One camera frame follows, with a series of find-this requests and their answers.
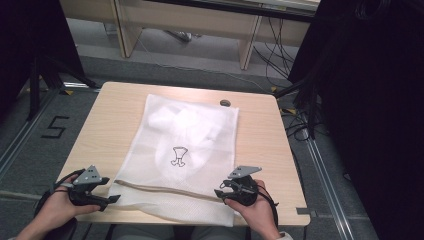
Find grey tape strip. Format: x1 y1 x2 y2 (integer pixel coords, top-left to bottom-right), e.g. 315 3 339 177
295 207 318 218

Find metal floor rail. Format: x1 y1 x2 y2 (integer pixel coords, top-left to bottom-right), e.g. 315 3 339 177
0 88 61 179
304 134 356 240

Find white mesh laundry bag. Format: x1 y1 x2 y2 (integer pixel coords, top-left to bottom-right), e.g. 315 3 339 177
107 93 240 228

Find person's left hand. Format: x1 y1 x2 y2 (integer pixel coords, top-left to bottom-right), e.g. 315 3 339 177
39 173 102 232

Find grey power strip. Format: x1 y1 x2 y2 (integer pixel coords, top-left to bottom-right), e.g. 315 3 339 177
163 29 203 43

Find bundle of black cables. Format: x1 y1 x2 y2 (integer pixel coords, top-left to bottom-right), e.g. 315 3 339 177
252 16 301 88

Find person's right hand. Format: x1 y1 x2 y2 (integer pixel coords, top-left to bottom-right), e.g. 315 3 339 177
224 179 278 236

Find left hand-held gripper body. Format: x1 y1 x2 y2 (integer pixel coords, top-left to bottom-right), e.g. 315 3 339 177
68 164 111 212

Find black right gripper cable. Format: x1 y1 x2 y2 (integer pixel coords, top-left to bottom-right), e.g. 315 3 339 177
254 184 280 229

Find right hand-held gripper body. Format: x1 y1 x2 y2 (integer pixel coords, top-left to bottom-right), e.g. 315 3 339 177
222 165 263 207

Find black metal stand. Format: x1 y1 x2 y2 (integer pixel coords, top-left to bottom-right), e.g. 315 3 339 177
273 71 319 140
27 54 99 122

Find black curtain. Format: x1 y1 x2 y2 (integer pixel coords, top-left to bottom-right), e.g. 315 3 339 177
0 0 86 118
287 0 424 240

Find white garment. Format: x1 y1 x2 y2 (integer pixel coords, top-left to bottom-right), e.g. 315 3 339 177
147 105 224 179

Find light wooden desk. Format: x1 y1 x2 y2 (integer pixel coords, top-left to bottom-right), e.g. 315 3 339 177
59 0 322 71

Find person's grey trouser legs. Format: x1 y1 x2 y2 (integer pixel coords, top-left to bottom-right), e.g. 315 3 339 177
109 224 248 240

